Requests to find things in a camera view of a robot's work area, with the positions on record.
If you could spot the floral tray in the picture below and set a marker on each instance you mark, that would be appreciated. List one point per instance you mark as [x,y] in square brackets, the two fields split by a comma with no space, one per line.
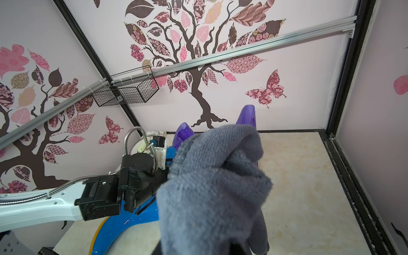
[156,133]

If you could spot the purple boot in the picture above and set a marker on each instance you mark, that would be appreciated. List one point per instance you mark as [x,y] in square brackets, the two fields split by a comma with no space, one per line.
[247,116]
[183,133]

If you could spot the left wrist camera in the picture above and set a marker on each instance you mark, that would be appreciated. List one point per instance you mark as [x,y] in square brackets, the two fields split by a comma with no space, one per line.
[141,147]

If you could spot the black wire basket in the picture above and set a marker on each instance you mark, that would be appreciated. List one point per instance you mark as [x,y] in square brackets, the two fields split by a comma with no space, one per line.
[135,86]

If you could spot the aluminium rail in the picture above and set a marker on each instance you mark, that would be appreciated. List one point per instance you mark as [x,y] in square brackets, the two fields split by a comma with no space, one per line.
[337,26]
[19,132]

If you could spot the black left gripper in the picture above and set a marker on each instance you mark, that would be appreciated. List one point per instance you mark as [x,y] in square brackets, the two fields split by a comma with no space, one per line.
[136,182]

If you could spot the aluminium rail left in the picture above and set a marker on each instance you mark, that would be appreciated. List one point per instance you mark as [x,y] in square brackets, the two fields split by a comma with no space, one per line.
[19,132]

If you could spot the grey cloth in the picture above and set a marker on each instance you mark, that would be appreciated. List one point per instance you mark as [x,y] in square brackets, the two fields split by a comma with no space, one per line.
[211,202]

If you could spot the left flexible metal conduit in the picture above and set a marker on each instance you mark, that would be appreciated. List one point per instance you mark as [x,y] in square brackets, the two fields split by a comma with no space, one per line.
[50,193]

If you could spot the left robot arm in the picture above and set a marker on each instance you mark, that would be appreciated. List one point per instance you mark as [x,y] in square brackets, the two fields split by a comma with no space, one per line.
[60,207]

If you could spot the blue boot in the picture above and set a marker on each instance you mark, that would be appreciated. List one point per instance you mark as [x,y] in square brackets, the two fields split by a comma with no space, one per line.
[112,227]
[170,153]

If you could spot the aluminium rail back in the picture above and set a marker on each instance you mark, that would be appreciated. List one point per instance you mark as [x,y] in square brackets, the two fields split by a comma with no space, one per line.
[337,26]

